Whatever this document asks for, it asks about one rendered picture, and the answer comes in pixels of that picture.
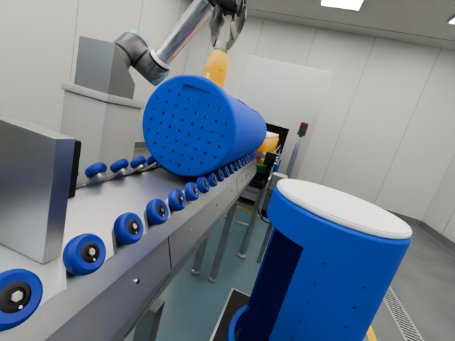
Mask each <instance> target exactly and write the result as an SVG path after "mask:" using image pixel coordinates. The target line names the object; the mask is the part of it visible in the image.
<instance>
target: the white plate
mask: <svg viewBox="0 0 455 341"><path fill-rule="evenodd" d="M277 188H278V190H279V192H280V193H281V194H282V195H283V196H284V197H286V198H287V199H289V200H290V201H291V202H293V203H295V204H296V205H298V206H300V207H301V208H304V209H306V210H308V211H310V212H312V213H314V214H316V215H318V216H319V217H322V218H324V219H327V220H329V221H332V222H333V223H337V224H339V225H342V226H344V227H348V228H350V229H353V230H356V231H360V232H362V233H367V234H370V235H374V236H378V237H383V238H388V239H394V240H402V239H407V238H409V237H410V236H411V235H412V230H411V228H410V226H409V225H408V224H407V223H405V222H404V221H403V220H401V219H400V218H398V217H397V216H395V215H394V214H391V213H390V212H388V211H386V210H384V209H382V208H380V207H378V206H376V205H374V204H371V203H369V202H367V201H365V200H362V199H360V198H357V197H355V196H352V195H349V194H346V193H344V192H341V191H338V190H335V189H332V188H329V187H326V186H323V185H318V184H315V183H310V182H307V181H301V180H296V179H282V180H280V181H279V182H278V183H277Z"/></svg>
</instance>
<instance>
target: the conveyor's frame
mask: <svg viewBox="0 0 455 341"><path fill-rule="evenodd" d="M273 168H274V166H273V167H271V168H268V170H267V172H266V173H265V174H262V173H258V172H257V173H256V175H255V176H254V178H253V180H252V181H251V182H250V183H249V185H248V186H250V187H254V188H256V189H259V192H257V191H253V190H251V189H247V188H246V189H245V190H246V191H249V192H251V193H254V194H257V199H256V201H255V205H254V208H253V211H252V214H251V218H250V221H249V223H245V222H243V221H239V220H238V219H234V221H233V222H235V223H237V224H240V225H243V226H245V227H247V230H246V233H245V237H244V240H243V243H242V247H241V249H240V252H239V253H237V255H238V257H240V258H246V255H245V252H246V248H247V246H248V242H249V239H250V236H251V233H252V230H253V226H254V224H255V220H256V218H257V217H260V215H259V212H261V206H262V203H263V200H264V197H265V194H266V191H267V190H266V187H268V183H269V182H267V181H268V179H269V177H271V174H273V172H272V171H273ZM257 209H259V212H258V210H257Z"/></svg>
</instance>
